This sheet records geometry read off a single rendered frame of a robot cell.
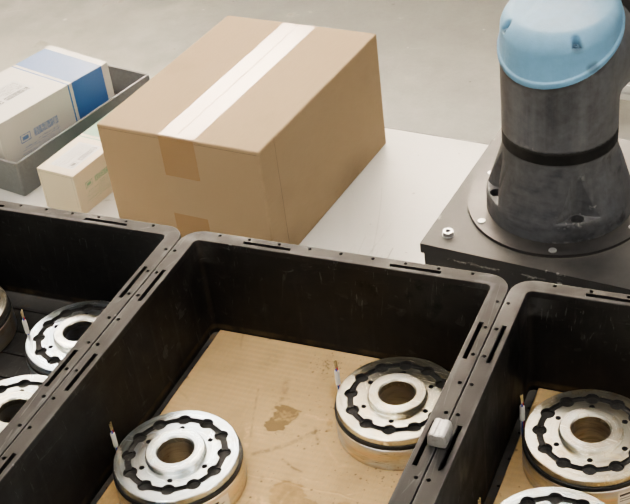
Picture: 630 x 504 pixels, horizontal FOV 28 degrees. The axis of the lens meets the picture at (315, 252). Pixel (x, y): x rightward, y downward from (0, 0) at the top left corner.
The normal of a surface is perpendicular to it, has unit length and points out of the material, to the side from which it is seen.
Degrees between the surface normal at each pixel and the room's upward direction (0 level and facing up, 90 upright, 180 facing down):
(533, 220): 75
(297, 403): 0
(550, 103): 92
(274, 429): 0
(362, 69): 90
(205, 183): 90
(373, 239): 0
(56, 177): 90
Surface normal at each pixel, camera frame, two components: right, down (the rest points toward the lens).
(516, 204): -0.70, 0.24
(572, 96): 0.04, 0.61
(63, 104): 0.77, 0.29
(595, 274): -0.11, -0.79
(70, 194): -0.51, 0.54
